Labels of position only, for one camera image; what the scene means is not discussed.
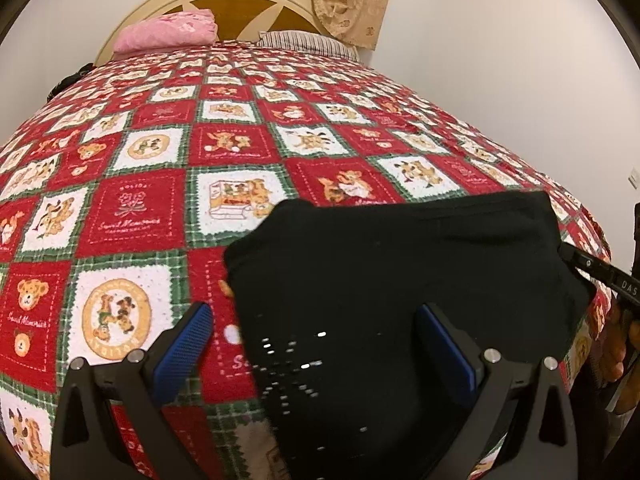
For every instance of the person's right hand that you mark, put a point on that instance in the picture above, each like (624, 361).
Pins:
(617, 345)

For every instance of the white wall socket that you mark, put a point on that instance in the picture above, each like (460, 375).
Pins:
(634, 178)

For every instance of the red checkered printed blanket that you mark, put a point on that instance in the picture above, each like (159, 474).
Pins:
(165, 195)

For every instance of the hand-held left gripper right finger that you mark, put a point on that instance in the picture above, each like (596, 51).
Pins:
(445, 355)

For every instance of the grey striped pillow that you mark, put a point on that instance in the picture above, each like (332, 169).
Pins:
(307, 41)

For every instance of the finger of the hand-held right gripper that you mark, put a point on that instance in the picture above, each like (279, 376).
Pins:
(602, 272)

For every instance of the cream wooden bed headboard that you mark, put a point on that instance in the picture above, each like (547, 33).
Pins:
(240, 10)

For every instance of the small black object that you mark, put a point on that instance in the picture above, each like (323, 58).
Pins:
(65, 82)

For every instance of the black pants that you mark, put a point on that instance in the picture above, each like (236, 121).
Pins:
(400, 300)

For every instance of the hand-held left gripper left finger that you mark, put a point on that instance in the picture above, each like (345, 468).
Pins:
(185, 345)

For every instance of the pink pillow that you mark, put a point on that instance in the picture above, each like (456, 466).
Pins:
(167, 32)

